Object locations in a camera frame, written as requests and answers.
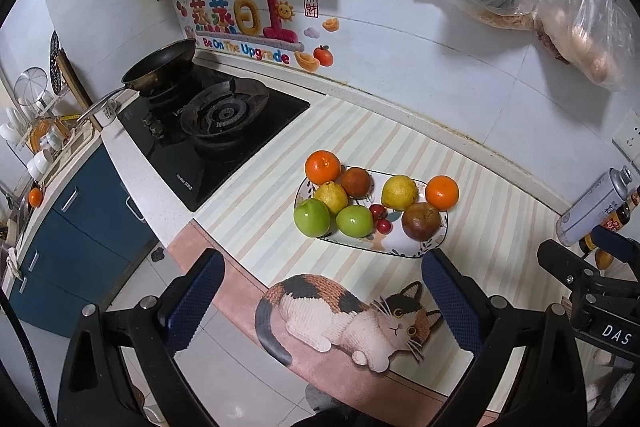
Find yellow lemon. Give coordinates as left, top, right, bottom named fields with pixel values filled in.
left=381, top=175, right=419, bottom=211
left=313, top=181, right=349, bottom=217

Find striped cat mat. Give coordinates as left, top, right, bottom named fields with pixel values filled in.
left=167, top=97, right=576, bottom=413

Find clear plastic bag pink contents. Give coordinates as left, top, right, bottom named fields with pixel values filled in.
left=530, top=0, right=631, bottom=92

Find white wall socket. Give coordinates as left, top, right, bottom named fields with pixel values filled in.
left=612, top=109, right=640, bottom=162

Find black frying pan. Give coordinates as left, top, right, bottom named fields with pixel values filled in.
left=75, top=38, right=198, bottom=122

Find metal strainer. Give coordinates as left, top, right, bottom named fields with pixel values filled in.
left=14, top=67, right=51, bottom=108

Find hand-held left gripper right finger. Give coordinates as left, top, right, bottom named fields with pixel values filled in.
left=421, top=248, right=588, bottom=427

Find stack of white bowls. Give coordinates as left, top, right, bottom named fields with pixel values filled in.
left=26, top=147, right=53, bottom=180

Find dark brown apple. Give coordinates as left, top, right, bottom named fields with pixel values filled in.
left=401, top=202, right=441, bottom=241

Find white mug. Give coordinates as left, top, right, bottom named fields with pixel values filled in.
left=95, top=99, right=120, bottom=128

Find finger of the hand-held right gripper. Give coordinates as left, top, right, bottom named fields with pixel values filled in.
left=537, top=239, right=609, bottom=294
left=591, top=226, right=640, bottom=264

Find reddish brown round fruit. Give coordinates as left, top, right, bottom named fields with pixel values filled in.
left=340, top=167, right=372, bottom=200

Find dish rack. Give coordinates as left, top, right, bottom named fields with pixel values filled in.
left=0, top=102, right=91, bottom=158

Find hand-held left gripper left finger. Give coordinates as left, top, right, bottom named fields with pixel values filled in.
left=57, top=248, right=226, bottom=427

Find silver spray can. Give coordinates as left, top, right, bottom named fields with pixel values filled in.
left=556, top=167, right=635, bottom=248

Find green apple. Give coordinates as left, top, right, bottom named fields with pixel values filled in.
left=335, top=205, right=375, bottom=238
left=293, top=199, right=332, bottom=238

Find colourful wall sticker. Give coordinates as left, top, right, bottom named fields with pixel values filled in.
left=175, top=0, right=333, bottom=72

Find floral oval plate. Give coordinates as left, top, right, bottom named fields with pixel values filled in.
left=294, top=167, right=451, bottom=258

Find wooden cutting board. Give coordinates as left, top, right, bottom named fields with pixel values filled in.
left=55, top=49, right=103, bottom=130

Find black gas stove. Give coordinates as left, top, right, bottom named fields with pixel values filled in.
left=116, top=62, right=312, bottom=212

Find blue cabinet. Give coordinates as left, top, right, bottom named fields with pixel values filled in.
left=7, top=142, right=161, bottom=340

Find brown sauce bottle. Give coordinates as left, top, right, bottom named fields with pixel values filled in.
left=600, top=187, right=640, bottom=233

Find black ribbed cable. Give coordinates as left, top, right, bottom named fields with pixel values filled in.
left=0, top=292, right=51, bottom=427

